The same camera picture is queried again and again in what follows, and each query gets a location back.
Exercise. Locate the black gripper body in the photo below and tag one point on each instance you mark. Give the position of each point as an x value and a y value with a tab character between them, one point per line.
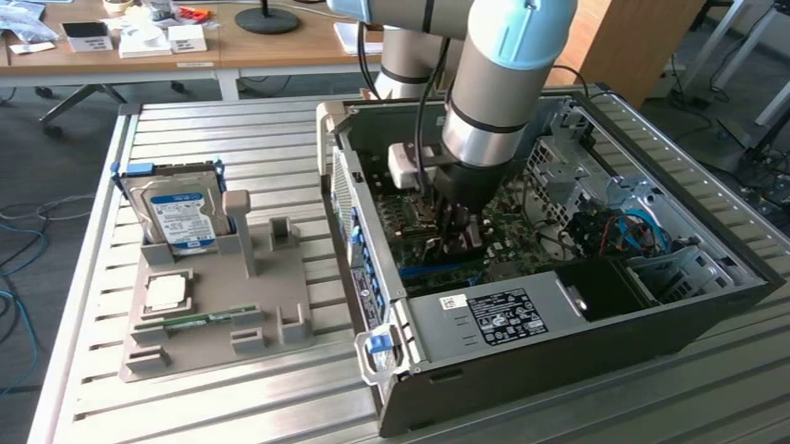
471	185

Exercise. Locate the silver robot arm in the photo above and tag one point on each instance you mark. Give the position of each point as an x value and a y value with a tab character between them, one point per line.
494	92

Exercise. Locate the blue expansion slot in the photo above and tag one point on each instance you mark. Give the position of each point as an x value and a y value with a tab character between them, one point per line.
426	273

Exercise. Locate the green motherboard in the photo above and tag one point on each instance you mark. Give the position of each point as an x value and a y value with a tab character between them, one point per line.
525	259

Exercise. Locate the black case label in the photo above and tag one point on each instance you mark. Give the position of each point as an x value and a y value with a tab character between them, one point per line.
364	296

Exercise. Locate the grey power supply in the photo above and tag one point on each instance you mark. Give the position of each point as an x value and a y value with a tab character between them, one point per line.
432	333

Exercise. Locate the blue case release tab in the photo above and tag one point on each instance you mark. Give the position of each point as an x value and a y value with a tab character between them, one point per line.
378	344

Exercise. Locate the black open PC case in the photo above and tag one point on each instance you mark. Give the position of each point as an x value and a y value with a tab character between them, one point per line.
555	379

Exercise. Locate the stack of white papers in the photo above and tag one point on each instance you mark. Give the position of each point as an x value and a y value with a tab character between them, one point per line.
346	41

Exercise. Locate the grilled silver disk bay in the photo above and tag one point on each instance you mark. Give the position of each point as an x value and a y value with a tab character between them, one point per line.
679	277

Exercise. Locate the wooden cabinet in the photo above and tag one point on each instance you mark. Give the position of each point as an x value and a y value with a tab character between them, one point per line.
630	46

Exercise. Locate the grey parts rack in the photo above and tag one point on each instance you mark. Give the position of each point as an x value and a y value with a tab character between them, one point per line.
210	277

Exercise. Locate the wooden office desk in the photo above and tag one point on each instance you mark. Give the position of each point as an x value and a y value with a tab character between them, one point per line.
278	46

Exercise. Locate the green RAM stick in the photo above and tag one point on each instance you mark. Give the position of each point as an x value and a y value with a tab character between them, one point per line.
210	318

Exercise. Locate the hard disk with blue label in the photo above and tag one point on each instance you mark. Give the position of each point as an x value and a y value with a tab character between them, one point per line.
179	217

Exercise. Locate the black equipment stand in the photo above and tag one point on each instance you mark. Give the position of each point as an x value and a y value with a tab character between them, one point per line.
765	152

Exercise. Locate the black round lamp base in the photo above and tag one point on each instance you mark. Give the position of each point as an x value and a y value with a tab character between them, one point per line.
266	22

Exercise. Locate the silver CPU chip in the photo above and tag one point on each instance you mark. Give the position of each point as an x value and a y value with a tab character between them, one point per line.
166	293

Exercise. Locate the blue plastic disk carrier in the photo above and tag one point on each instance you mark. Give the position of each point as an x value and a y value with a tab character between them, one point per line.
139	168

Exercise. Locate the white printed box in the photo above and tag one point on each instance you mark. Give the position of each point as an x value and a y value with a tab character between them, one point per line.
186	41

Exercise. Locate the orange plastic item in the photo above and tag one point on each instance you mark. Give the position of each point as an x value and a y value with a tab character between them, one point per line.
194	15

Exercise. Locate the flat white box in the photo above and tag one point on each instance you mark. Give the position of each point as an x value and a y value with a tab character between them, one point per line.
144	52

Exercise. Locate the white tape roll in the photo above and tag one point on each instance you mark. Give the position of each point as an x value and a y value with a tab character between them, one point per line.
142	34

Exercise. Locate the dark wheeled desk leg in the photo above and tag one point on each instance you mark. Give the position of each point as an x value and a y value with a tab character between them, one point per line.
73	99

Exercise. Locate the beige tape roll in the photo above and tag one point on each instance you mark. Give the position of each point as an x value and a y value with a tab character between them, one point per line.
117	5

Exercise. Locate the white paper card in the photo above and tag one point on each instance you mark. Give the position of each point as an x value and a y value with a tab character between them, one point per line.
31	47

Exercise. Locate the clear plastic bag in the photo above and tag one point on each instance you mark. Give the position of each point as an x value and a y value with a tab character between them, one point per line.
24	28

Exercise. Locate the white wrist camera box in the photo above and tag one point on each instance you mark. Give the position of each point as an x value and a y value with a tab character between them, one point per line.
404	166

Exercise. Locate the white desk frame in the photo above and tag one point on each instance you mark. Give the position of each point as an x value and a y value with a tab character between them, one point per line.
713	41

